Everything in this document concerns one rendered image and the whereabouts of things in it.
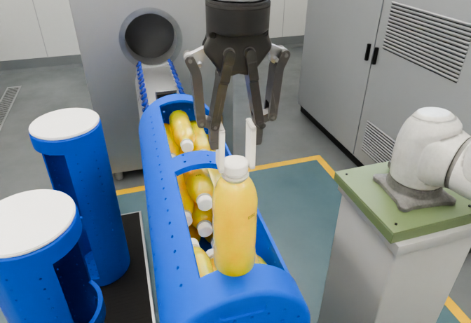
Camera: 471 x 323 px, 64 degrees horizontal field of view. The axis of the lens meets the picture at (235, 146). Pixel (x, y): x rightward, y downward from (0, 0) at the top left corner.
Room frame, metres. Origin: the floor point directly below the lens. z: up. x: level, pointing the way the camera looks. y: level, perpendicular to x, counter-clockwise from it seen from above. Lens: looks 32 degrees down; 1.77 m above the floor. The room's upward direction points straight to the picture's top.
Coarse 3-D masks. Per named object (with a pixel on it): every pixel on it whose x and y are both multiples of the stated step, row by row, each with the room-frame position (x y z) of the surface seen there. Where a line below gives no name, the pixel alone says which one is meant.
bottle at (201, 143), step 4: (192, 124) 1.18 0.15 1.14; (196, 124) 1.18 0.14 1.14; (196, 128) 1.14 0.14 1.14; (200, 128) 1.15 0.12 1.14; (196, 132) 1.11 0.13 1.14; (200, 132) 1.12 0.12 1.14; (204, 132) 1.13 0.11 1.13; (196, 136) 1.09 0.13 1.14; (200, 136) 1.09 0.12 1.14; (204, 136) 1.10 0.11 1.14; (196, 140) 1.07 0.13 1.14; (200, 140) 1.07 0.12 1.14; (204, 140) 1.07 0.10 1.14; (208, 140) 1.09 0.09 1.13; (196, 144) 1.05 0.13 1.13; (200, 144) 1.05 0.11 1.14; (204, 144) 1.05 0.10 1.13; (208, 144) 1.06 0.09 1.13; (196, 148) 1.04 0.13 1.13; (200, 148) 1.04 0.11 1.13; (204, 148) 1.04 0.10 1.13; (208, 148) 1.05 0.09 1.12
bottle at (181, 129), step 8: (176, 112) 1.17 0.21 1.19; (184, 112) 1.18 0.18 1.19; (176, 120) 1.12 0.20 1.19; (184, 120) 1.12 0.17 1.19; (176, 128) 1.07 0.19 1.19; (184, 128) 1.06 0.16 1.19; (192, 128) 1.09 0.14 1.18; (176, 136) 1.04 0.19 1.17; (184, 136) 1.03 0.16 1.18; (192, 136) 1.04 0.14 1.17
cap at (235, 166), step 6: (228, 156) 0.47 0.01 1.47; (234, 156) 0.47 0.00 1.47; (240, 156) 0.47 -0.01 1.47; (228, 162) 0.45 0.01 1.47; (234, 162) 0.45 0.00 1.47; (240, 162) 0.45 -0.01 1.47; (246, 162) 0.45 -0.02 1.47; (228, 168) 0.44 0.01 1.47; (234, 168) 0.44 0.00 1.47; (240, 168) 0.44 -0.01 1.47; (246, 168) 0.44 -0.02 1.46; (228, 174) 0.44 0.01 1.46; (234, 174) 0.43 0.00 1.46; (240, 174) 0.44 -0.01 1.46
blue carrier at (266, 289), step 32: (192, 96) 1.25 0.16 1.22; (160, 128) 1.02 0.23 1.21; (160, 160) 0.85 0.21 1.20; (192, 160) 0.81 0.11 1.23; (160, 192) 0.73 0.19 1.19; (160, 224) 0.63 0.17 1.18; (160, 256) 0.55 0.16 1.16; (192, 256) 0.50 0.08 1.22; (160, 288) 0.48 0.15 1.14; (192, 288) 0.43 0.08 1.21; (224, 288) 0.42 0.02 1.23; (256, 288) 0.42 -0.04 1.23; (288, 288) 0.44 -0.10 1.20; (160, 320) 0.44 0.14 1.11; (192, 320) 0.38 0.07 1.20; (224, 320) 0.39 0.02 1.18; (256, 320) 0.41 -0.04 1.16; (288, 320) 0.42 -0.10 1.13
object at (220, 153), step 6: (222, 126) 0.45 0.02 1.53; (222, 132) 0.43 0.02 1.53; (222, 138) 0.43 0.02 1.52; (222, 144) 0.43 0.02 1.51; (216, 150) 0.46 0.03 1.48; (222, 150) 0.43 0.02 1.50; (216, 156) 0.46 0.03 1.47; (222, 156) 0.43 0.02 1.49; (216, 162) 0.46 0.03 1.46; (222, 162) 0.43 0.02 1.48; (222, 168) 0.43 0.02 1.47
